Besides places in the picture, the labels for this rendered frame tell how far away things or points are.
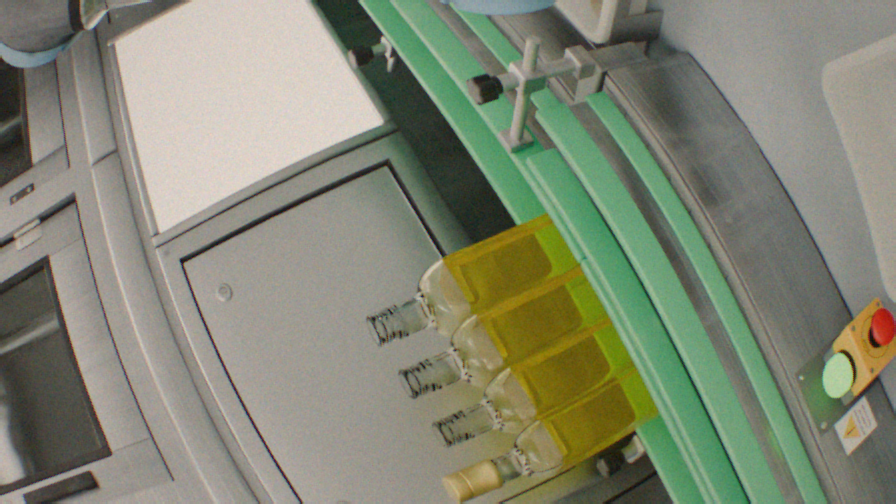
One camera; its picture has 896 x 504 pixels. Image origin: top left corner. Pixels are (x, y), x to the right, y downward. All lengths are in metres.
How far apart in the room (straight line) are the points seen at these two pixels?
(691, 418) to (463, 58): 0.45
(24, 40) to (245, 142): 0.62
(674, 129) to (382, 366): 0.39
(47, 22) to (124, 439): 0.61
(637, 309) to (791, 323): 0.19
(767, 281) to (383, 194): 0.51
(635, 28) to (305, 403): 0.52
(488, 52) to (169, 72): 0.47
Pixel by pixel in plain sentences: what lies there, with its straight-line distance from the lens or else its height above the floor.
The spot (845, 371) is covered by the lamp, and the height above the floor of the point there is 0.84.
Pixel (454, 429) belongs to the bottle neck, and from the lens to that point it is 0.94.
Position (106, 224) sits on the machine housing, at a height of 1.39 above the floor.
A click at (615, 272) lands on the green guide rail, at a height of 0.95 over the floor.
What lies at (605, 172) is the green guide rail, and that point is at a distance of 0.94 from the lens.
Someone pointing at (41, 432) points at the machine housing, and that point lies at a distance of 1.21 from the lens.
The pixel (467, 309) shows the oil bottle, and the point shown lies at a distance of 0.98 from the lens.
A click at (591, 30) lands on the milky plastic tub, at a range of 1.07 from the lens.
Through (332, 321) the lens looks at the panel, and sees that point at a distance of 1.14.
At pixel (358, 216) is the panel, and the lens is 1.20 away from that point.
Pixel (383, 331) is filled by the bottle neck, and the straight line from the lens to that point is 0.99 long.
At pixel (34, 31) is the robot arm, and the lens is 0.74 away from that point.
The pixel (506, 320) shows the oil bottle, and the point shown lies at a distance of 0.98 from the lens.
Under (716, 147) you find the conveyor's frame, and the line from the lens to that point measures 0.98.
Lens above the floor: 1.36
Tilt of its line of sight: 17 degrees down
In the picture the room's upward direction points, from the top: 113 degrees counter-clockwise
